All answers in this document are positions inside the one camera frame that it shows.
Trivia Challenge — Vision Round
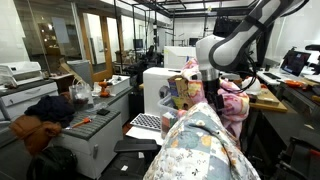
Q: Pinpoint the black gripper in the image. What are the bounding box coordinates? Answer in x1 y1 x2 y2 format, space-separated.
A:
202 78 225 116

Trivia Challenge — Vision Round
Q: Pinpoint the pink patterned fleece blanket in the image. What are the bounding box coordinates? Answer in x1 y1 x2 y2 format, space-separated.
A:
176 58 250 139

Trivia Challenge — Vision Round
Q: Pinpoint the grey trash bin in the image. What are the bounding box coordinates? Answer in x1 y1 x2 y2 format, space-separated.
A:
66 59 94 88

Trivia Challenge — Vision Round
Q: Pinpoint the white safety helmet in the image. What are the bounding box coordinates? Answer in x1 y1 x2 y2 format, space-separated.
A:
241 76 262 96

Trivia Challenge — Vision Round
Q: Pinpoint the light wooden table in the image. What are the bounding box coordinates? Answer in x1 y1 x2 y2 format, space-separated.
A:
248 87 288 113

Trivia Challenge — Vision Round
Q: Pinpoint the white office desk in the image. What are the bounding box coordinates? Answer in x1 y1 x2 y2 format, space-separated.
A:
249 67 320 84

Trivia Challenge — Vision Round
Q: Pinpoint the floral patchwork quilt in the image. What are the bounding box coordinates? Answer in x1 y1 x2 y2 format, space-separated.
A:
143 101 262 180

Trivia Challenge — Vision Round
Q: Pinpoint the flat tan box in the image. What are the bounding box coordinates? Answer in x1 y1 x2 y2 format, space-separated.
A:
256 88 280 106

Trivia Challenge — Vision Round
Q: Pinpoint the black computer keyboard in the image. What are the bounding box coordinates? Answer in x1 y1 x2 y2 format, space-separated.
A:
262 71 283 81

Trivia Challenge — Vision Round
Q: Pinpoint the large white machine housing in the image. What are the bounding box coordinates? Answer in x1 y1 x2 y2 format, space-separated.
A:
163 45 198 70

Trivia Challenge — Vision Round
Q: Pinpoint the small black computer monitor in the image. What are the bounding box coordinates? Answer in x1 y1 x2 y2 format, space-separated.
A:
188 37 200 47
132 38 145 51

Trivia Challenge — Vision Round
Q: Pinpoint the large white cardboard box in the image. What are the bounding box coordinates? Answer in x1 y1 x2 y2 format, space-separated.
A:
143 66 183 118

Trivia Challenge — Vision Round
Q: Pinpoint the black equipment rack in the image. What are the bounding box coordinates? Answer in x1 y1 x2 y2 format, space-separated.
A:
213 16 276 73

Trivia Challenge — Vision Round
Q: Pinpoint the dark grey desk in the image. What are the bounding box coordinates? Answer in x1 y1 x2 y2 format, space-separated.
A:
259 83 320 141

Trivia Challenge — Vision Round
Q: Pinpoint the dotted calibration board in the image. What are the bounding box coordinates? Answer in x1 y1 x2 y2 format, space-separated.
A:
129 112 163 132

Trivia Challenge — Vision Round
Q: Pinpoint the orange flat object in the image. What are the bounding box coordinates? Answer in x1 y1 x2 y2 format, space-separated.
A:
284 79 306 89

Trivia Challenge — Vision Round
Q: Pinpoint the white paper sheet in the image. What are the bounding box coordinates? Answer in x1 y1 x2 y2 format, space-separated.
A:
125 125 164 147

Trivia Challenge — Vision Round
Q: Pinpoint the open black laptop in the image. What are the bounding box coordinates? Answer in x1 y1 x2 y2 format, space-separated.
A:
279 49 312 78

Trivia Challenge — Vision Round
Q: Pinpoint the grey long counter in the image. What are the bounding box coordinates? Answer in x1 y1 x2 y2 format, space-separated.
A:
92 87 134 126

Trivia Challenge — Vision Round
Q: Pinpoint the small white open box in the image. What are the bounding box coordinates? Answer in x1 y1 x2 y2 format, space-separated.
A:
107 74 132 97

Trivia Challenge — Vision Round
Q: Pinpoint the small black flat device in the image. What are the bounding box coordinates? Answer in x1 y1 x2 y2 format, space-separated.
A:
96 108 111 117

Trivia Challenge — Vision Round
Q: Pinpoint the wooden framed glass door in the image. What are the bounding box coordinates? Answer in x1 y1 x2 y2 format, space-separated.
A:
77 9 115 83

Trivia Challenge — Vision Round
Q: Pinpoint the grey ribbed foam mat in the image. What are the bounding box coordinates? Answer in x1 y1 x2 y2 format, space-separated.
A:
61 109 122 141

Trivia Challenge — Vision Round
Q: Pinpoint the white low cabinet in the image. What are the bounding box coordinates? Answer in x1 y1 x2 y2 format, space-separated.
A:
49 109 125 179

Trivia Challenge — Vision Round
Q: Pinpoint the flattened brown cardboard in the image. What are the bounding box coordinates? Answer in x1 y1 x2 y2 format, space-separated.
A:
58 57 83 81

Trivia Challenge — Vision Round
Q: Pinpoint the dark navy jacket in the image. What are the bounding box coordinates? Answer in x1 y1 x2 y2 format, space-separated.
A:
23 94 76 129

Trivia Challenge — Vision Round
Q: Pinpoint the black backpack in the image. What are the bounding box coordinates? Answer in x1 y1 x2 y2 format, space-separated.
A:
25 145 79 180

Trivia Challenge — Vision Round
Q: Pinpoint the white drawer cabinet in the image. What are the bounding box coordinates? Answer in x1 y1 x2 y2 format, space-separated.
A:
0 79 60 122

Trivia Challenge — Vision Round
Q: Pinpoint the white office printer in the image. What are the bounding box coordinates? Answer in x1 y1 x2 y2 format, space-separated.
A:
0 60 44 88

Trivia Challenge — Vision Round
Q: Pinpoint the orange cordless drill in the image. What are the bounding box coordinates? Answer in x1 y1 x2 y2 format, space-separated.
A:
98 80 113 98

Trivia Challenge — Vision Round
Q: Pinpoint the black metal frame structure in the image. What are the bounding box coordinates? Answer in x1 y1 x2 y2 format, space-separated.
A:
113 0 241 73

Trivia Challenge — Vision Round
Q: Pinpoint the orange handled hand tool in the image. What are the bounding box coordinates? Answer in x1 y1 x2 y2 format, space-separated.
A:
65 117 93 130

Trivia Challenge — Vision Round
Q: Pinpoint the clear plastic handle bag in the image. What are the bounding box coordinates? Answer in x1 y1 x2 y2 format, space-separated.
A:
68 78 95 112

